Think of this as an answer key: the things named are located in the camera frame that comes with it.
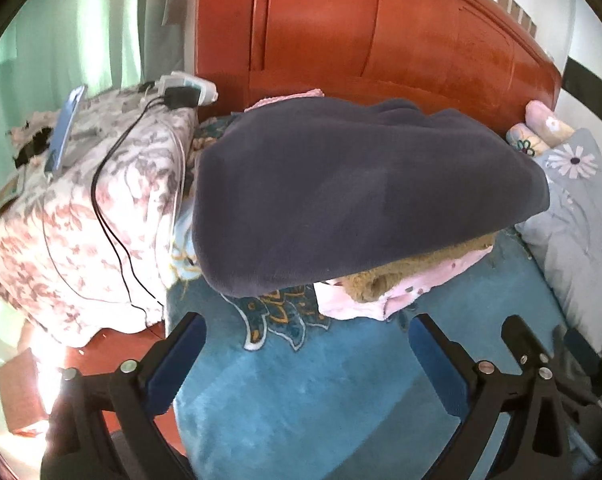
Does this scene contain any dark navy white jacket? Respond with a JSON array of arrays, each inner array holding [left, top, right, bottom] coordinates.
[[193, 96, 549, 297]]

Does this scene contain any cardboard box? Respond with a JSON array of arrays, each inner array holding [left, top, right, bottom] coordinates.
[[0, 348, 58, 438]]

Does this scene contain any grey daisy print quilt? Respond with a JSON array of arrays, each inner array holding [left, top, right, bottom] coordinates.
[[516, 129, 602, 351]]

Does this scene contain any teal floral blanket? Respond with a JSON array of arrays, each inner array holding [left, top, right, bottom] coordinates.
[[163, 114, 602, 480]]

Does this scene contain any floral covered bedside table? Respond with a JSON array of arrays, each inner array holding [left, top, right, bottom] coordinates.
[[0, 88, 198, 348]]

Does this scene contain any olive fleece folded garment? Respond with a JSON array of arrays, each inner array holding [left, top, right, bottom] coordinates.
[[337, 233, 496, 302]]

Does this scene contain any pink folded garment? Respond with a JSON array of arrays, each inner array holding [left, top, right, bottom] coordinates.
[[237, 92, 495, 320]]

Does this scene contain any pink floral pillow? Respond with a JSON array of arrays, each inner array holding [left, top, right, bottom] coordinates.
[[506, 100, 574, 157]]

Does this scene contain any blue smartphone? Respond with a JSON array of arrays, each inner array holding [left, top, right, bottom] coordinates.
[[44, 84, 88, 177]]

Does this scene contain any black charger plug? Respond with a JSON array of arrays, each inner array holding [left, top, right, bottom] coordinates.
[[163, 86, 200, 110]]

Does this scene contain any red wooden headboard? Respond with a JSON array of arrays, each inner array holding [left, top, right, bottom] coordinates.
[[195, 0, 561, 133]]

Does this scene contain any white power strip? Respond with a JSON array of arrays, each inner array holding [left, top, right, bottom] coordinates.
[[158, 72, 219, 110]]

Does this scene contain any green curtain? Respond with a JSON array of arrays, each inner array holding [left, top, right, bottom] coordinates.
[[0, 0, 188, 185]]

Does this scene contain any black charging cable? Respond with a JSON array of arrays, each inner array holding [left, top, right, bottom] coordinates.
[[90, 94, 169, 317]]

